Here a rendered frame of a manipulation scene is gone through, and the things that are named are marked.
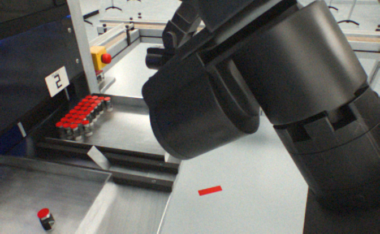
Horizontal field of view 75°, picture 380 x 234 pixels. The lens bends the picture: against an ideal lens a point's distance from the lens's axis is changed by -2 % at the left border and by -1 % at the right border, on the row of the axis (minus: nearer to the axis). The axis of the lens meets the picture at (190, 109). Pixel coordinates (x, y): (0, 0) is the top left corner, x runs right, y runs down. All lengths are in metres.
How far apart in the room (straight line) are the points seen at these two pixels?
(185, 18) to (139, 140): 0.36
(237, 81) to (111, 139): 0.62
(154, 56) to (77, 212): 0.43
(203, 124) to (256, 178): 1.71
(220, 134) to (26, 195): 0.59
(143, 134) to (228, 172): 1.18
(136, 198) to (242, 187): 1.25
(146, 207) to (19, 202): 0.28
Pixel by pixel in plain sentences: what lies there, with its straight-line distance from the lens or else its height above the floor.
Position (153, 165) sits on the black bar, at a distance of 0.64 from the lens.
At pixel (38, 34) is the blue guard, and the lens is 0.78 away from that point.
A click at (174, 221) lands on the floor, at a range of 1.60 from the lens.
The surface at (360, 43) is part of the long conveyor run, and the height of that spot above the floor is 0.92.
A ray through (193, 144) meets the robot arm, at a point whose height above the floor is 1.24.
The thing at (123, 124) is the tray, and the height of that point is 0.88.
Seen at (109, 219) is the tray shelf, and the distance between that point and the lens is 0.58.
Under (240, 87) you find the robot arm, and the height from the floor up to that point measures 1.27.
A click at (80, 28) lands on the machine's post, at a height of 1.13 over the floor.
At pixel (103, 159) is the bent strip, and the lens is 0.67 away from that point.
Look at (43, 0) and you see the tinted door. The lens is 0.82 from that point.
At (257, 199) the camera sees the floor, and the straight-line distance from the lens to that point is 1.74.
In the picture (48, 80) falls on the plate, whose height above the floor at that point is 1.04.
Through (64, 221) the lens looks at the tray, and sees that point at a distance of 0.61.
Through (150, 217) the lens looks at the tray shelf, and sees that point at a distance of 0.57.
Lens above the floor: 1.35
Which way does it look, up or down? 33 degrees down
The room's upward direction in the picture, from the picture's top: straight up
